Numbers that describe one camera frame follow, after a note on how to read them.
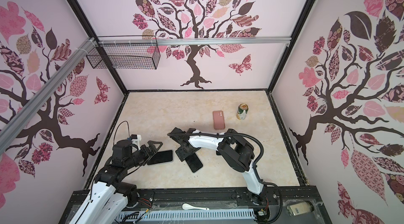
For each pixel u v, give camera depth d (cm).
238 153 50
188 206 71
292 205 69
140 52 95
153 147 70
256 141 45
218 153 88
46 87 62
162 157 86
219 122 104
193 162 85
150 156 68
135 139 72
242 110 95
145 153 68
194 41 93
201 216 70
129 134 71
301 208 68
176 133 75
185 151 77
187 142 64
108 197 51
